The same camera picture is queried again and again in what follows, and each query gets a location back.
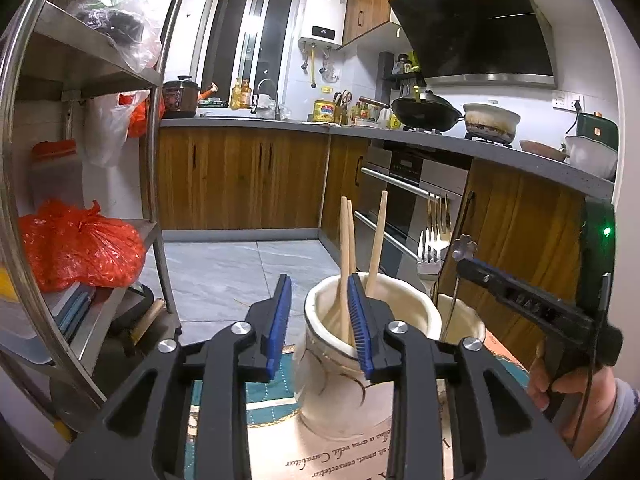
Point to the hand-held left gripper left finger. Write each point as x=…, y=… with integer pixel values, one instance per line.
x=280, y=325

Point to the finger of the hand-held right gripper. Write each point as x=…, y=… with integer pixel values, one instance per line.
x=525, y=305

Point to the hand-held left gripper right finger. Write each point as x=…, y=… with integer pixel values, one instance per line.
x=360, y=325

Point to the white floral ceramic utensil holder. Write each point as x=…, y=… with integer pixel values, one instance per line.
x=330, y=390

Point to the silver metal fork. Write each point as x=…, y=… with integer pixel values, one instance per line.
x=429, y=250

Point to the gold metal fork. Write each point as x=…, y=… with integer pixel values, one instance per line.
x=439, y=220

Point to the person's right forearm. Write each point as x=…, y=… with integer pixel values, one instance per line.
x=622, y=410

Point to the person's right hand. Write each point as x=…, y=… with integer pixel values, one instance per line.
x=585, y=400

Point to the printed quilted tablecloth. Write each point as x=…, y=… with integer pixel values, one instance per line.
x=280, y=440

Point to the white bowl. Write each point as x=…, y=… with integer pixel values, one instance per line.
x=592, y=157

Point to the pink shallow bowl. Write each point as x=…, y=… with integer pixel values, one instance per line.
x=542, y=151

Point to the built-in steel oven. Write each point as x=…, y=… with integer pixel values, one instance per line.
x=400, y=185

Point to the grey kitchen countertop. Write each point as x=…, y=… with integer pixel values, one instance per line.
x=500, y=155

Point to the green kitchen appliance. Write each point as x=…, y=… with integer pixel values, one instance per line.
x=597, y=127

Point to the wooden lower cabinets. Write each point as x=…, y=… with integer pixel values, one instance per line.
x=225, y=175

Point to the wooden cabinets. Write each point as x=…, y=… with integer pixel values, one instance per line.
x=225, y=175
x=370, y=5

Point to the white cooking pot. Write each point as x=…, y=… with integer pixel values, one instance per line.
x=490, y=120

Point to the stack of flat blue boxes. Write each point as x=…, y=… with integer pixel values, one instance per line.
x=75, y=310

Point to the small condiment bottles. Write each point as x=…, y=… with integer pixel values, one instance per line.
x=367, y=114

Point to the holder with scissors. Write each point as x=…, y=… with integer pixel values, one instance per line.
x=342, y=110

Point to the yellow tin can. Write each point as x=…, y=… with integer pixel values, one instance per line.
x=324, y=111

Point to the black wok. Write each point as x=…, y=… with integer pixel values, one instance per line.
x=425, y=112

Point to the large orange plastic bag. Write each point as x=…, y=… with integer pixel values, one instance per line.
x=75, y=250

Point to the metal kitchen faucet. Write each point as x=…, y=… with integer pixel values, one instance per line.
x=276, y=105

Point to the amber glass bottle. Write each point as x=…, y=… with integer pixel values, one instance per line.
x=235, y=97
x=246, y=96

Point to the small orange object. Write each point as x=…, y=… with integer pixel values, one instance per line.
x=207, y=95

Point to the dark pressure cooker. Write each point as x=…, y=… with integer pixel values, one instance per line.
x=179, y=100

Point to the small hanging orange bag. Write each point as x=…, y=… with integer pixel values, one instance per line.
x=140, y=120

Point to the black spice rack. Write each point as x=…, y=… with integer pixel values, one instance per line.
x=402, y=72

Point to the white plastic bag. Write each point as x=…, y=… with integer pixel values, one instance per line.
x=107, y=130

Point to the container with orange lid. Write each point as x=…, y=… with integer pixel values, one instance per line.
x=55, y=160

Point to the black range hood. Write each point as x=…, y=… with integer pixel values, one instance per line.
x=475, y=25

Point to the kitchen window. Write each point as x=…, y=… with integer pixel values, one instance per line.
x=225, y=40

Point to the white water heater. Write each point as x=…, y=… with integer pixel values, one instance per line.
x=325, y=12

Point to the stainless steel shelf rack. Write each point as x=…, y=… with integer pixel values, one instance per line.
x=90, y=67

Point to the wooden upper cabinets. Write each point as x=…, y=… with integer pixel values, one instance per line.
x=370, y=5

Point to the clear bag with dark contents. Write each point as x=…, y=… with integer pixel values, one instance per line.
x=115, y=20

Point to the white wall socket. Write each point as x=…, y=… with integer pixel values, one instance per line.
x=567, y=101

